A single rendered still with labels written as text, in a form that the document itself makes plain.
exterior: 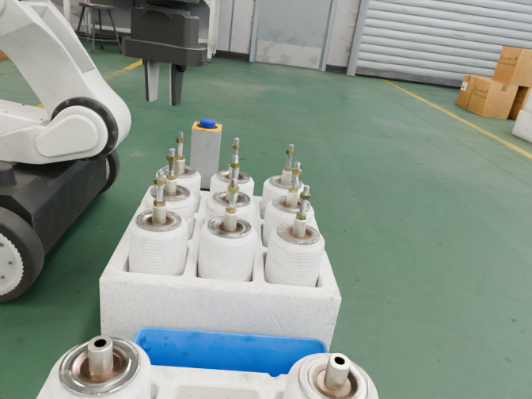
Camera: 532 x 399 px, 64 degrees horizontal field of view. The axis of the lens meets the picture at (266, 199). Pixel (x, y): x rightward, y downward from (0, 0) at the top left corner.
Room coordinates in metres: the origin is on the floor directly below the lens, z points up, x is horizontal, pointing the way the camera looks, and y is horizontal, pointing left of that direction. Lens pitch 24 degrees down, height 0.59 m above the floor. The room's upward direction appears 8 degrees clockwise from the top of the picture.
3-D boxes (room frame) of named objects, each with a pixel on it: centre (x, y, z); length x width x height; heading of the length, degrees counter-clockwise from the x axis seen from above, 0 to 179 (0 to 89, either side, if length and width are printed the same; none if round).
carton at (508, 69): (4.04, -2.06, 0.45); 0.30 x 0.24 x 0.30; 7
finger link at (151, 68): (0.63, 0.19, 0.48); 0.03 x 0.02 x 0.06; 170
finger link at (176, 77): (0.62, 0.15, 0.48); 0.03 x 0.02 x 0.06; 170
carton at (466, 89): (4.35, -1.94, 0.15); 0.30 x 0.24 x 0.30; 94
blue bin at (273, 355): (0.48, 0.02, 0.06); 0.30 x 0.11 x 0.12; 96
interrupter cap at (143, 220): (0.62, 0.17, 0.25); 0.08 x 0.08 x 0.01
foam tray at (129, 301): (0.75, 0.07, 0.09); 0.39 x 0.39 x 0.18; 6
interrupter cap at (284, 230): (0.65, -0.06, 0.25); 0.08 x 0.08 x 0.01
